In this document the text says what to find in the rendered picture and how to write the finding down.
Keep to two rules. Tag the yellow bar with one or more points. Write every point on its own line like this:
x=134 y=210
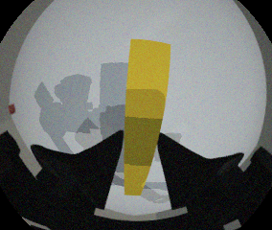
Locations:
x=145 y=99

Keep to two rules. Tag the small red block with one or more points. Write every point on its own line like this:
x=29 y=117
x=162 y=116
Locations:
x=12 y=110

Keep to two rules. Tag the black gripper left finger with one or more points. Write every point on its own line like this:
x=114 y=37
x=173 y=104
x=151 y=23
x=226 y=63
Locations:
x=91 y=170

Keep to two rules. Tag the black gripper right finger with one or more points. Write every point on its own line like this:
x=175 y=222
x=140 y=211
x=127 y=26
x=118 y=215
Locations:
x=187 y=173

